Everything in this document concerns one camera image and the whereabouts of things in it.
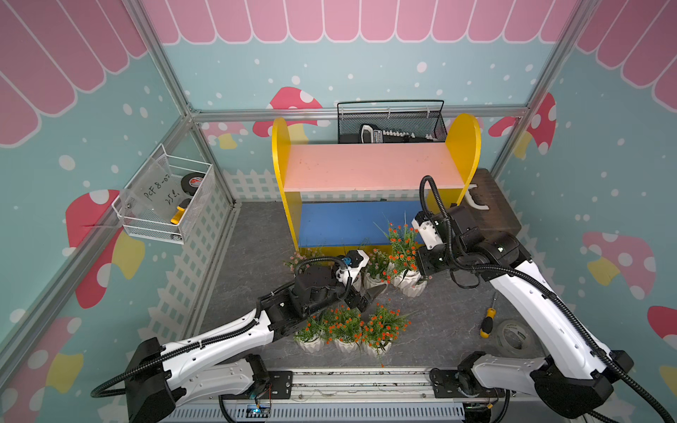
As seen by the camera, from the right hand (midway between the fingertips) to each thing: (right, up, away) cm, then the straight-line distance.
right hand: (415, 257), depth 70 cm
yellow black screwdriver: (+26, -24, +13) cm, 38 cm away
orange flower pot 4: (-5, 0, -9) cm, 11 cm away
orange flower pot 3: (-8, -18, 0) cm, 20 cm away
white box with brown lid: (+29, +15, +20) cm, 39 cm away
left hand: (-12, -5, -1) cm, 13 cm away
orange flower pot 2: (-19, -19, +2) cm, 27 cm away
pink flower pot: (-9, -4, +13) cm, 17 cm away
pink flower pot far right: (+5, -13, +17) cm, 22 cm away
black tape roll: (-66, +22, +10) cm, 70 cm away
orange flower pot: (-29, -23, +5) cm, 37 cm away
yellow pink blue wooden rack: (-19, +22, +55) cm, 62 cm away
